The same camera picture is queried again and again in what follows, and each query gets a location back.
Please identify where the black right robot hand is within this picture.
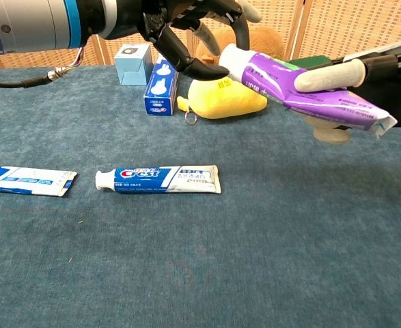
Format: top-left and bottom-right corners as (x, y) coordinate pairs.
(294, 37), (401, 146)

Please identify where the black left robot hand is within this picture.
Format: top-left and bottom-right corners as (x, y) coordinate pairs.
(137, 0), (264, 82)

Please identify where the purple toothpaste tube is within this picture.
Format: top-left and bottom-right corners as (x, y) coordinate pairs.
(218, 43), (398, 139)

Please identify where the blue toothpaste carton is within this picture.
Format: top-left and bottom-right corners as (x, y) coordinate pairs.
(143, 53), (180, 116)

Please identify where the blue Crest toothpaste tube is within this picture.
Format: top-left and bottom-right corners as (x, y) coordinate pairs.
(95, 165), (222, 195)

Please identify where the flat toothpaste carton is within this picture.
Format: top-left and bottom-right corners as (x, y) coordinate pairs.
(0, 165), (78, 197)

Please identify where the small light blue box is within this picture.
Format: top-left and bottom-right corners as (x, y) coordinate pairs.
(113, 43), (154, 86)

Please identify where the wicker folding screen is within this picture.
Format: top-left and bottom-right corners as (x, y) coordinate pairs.
(0, 0), (401, 69)

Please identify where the green yellow sponge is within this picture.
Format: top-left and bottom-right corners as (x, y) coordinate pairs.
(288, 55), (335, 68)

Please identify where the yellow plush toy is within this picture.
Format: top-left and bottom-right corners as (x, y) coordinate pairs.
(176, 77), (268, 120)

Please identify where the brown plush toy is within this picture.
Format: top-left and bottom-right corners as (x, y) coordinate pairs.
(195, 26), (286, 66)

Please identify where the blue table cloth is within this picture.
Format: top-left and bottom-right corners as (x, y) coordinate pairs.
(0, 57), (401, 328)

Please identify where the metal key ring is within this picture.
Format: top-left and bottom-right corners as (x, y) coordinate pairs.
(184, 105), (197, 126)

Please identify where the black cable with connector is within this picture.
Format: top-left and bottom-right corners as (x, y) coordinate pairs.
(0, 46), (85, 90)

